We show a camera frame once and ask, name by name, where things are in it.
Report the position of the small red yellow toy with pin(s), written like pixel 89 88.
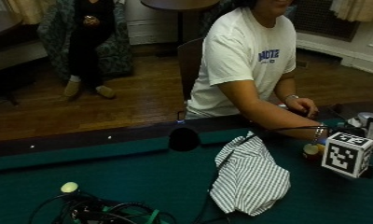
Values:
pixel 310 150

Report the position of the grey white device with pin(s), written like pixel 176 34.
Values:
pixel 370 122

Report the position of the white marker cube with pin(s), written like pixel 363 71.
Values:
pixel 346 154

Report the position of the the person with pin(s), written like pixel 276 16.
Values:
pixel 240 56

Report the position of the striped grey white cloth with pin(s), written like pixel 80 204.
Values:
pixel 249 177

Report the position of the brown radiator grille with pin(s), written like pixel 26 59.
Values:
pixel 324 22

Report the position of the black table pocket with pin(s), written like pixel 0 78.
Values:
pixel 184 139

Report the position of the brown wooden chair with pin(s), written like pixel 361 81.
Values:
pixel 191 67

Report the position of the cream curtain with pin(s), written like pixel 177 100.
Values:
pixel 358 9
pixel 28 10

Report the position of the green patterned armchair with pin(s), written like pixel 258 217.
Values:
pixel 116 53

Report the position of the pale round ball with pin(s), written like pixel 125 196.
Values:
pixel 69 187

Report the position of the dark wooden side table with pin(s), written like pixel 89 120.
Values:
pixel 4 25

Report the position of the round wooden pedestal table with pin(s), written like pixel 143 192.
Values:
pixel 180 4

